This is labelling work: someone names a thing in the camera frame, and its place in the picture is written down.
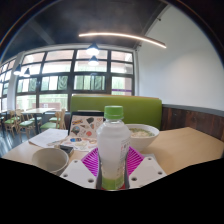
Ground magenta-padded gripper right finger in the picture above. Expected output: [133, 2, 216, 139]
[125, 145, 168, 190]

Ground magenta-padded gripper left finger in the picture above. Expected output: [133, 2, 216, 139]
[59, 146, 102, 190]

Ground clear green-capped drink bottle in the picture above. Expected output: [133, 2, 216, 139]
[96, 105, 132, 191]

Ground small black box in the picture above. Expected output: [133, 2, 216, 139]
[59, 144, 75, 157]

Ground beige paper cup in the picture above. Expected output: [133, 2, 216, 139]
[31, 147, 70, 177]

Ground white ceramic bowl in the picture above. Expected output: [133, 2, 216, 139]
[125, 123, 160, 153]

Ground white paper sheet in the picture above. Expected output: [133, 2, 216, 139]
[28, 128, 69, 149]

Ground green booth sofa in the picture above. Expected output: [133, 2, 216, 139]
[69, 94, 163, 131]

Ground group of green-seated wooden chairs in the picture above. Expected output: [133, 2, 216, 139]
[0, 108, 68, 138]

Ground wooden dining table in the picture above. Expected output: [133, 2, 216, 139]
[21, 107, 56, 134]

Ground group of dark pendant lamps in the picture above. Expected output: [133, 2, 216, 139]
[13, 41, 101, 78]

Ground curved linear ceiling light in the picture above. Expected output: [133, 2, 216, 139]
[78, 31, 167, 50]

